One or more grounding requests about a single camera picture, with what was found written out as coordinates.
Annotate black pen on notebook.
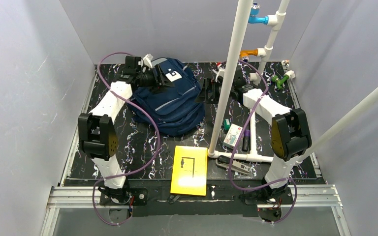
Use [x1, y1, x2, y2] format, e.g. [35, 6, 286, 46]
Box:
[180, 157, 195, 178]

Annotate aluminium rail frame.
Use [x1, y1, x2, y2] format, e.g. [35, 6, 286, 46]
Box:
[40, 70, 353, 236]

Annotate green pipe valve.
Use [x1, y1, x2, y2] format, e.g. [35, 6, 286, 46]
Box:
[271, 74, 290, 89]

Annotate yellow notebook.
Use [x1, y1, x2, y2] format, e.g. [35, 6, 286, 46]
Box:
[170, 146, 208, 196]

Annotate purple marker pen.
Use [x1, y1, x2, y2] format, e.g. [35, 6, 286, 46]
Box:
[242, 128, 251, 152]

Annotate grey stapler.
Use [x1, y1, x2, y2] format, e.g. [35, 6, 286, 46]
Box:
[215, 155, 251, 175]

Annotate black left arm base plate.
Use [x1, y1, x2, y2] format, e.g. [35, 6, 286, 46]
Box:
[98, 187, 148, 206]

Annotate navy blue student backpack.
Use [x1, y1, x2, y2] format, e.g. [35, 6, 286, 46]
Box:
[130, 58, 205, 136]

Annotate white PVC pipe frame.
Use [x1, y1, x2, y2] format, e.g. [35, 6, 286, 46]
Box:
[208, 0, 378, 164]

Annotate white rectangular box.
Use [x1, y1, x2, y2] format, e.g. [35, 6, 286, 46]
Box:
[223, 124, 242, 148]

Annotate orange pipe valve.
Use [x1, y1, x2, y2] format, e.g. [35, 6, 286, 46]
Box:
[239, 49, 258, 62]

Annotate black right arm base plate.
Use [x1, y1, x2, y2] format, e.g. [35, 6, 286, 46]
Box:
[240, 185, 293, 205]

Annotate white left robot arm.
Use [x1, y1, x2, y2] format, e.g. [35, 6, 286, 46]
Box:
[78, 53, 174, 190]

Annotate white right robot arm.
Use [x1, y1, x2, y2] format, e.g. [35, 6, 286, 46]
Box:
[230, 81, 312, 191]

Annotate blue pipe valve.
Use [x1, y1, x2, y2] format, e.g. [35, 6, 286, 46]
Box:
[248, 2, 269, 25]

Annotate small green eraser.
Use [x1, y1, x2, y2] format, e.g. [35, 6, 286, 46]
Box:
[223, 118, 231, 131]

